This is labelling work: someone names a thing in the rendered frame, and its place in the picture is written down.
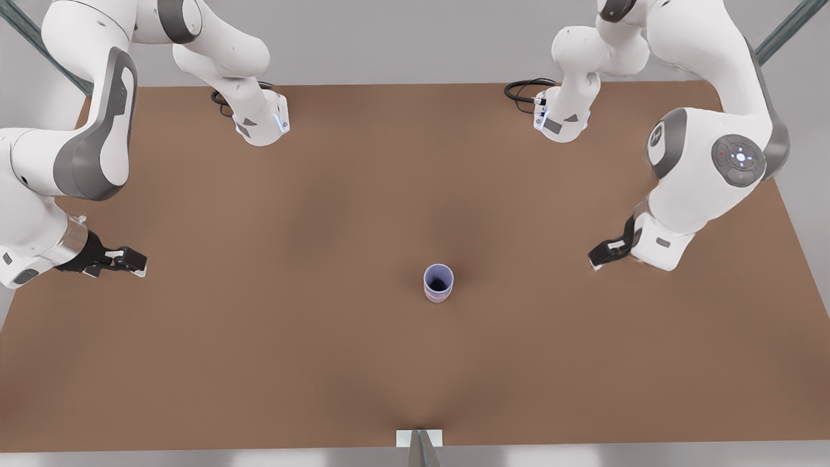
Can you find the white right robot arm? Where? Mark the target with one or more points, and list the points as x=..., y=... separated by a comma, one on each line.
x=97, y=143

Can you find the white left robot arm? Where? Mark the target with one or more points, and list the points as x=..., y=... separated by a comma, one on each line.
x=700, y=188

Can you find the purple cup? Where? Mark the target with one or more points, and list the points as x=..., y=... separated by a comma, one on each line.
x=438, y=279

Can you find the pink cup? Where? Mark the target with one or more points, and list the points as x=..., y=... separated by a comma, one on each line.
x=438, y=298

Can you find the silver frame post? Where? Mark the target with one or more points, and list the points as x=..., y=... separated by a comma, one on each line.
x=788, y=29
x=423, y=453
x=45, y=48

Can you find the silver post foot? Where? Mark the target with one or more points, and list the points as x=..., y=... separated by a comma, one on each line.
x=405, y=438

